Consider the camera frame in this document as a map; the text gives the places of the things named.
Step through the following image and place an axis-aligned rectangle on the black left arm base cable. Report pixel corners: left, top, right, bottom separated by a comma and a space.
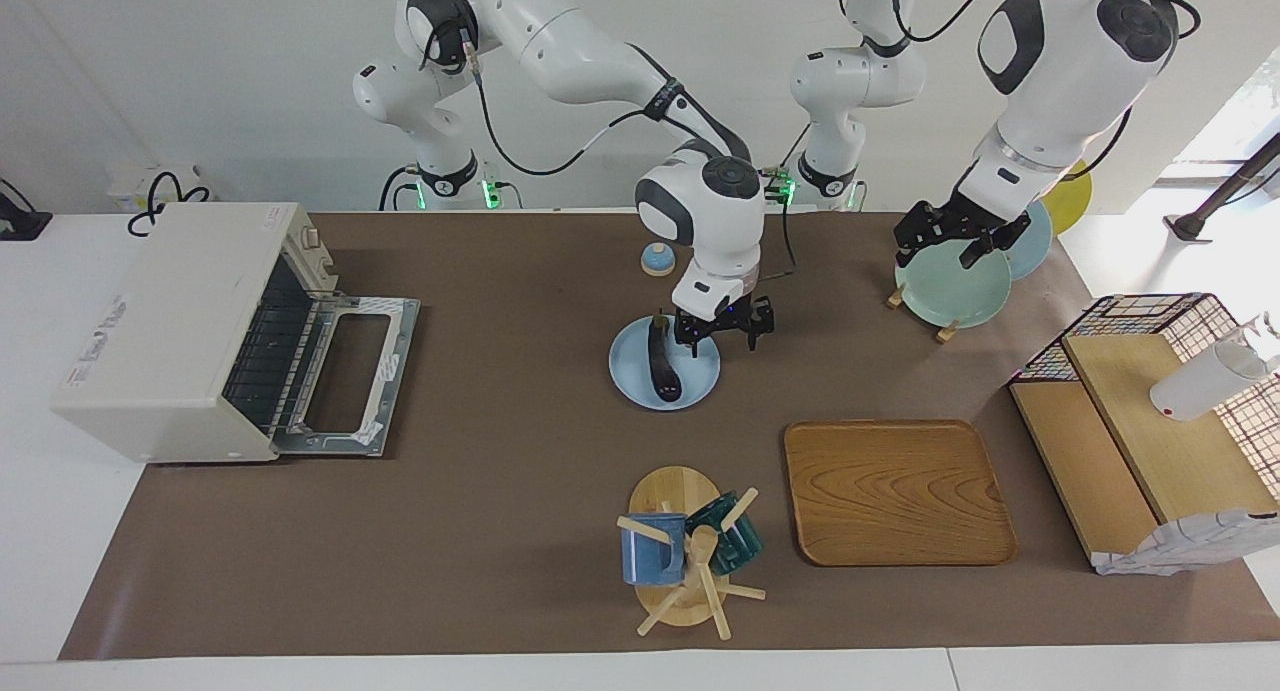
770, 121, 813, 208

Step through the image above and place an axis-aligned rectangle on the black right arm base cable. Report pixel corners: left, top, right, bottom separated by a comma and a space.
378, 164, 423, 212

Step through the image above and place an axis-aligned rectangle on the yellow plate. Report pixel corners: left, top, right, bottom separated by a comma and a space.
1040, 159, 1093, 236

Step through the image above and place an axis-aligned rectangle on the wooden mug tree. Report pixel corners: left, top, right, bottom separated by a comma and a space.
616, 465, 767, 640

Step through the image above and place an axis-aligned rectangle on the wooden plate rack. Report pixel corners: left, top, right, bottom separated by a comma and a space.
886, 283, 963, 344

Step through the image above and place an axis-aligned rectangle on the black wire basket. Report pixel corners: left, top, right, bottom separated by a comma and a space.
1008, 293, 1280, 472

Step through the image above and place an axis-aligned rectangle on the blue ceramic mug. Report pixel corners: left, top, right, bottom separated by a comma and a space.
620, 512, 689, 586

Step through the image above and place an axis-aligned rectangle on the cream toaster oven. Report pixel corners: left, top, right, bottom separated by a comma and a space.
52, 203, 421, 464

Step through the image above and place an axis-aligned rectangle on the white power strip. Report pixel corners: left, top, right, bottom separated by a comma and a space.
108, 163, 216, 214

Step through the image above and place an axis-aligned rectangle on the dark purple eggplant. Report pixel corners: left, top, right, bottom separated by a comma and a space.
646, 313, 686, 403

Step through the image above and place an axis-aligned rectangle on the black stand pole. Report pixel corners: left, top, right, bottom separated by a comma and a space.
1165, 131, 1280, 244

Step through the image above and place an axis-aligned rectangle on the square wooden tray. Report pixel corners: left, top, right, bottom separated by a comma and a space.
783, 419, 1019, 568

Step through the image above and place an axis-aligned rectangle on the white plastic bottle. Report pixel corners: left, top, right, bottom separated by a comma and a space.
1150, 313, 1280, 422

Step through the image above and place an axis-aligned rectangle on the white patterned cloth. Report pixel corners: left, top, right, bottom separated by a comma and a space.
1092, 509, 1280, 576

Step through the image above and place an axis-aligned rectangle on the black power cable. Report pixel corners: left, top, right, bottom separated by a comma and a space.
127, 171, 213, 237

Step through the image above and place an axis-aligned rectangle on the pale blue racked plate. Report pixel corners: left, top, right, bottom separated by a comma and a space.
1000, 199, 1054, 282

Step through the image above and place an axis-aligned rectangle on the pale green plate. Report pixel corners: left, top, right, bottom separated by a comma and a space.
894, 237, 1013, 329

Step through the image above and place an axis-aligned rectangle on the light blue round plate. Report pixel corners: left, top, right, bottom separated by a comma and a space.
608, 316, 721, 411

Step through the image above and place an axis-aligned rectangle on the black clamp device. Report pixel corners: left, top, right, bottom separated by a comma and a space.
0, 178, 53, 242

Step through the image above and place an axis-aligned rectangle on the wooden step shelf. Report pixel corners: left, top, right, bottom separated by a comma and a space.
1010, 333, 1280, 570

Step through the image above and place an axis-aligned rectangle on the dark teal glass mug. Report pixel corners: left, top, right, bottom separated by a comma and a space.
686, 491, 765, 576

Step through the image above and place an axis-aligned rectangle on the black arm base cable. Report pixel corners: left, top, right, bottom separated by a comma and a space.
378, 164, 423, 212
770, 121, 813, 208

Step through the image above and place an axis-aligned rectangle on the brown table mat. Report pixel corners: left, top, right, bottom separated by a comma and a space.
58, 211, 1280, 662

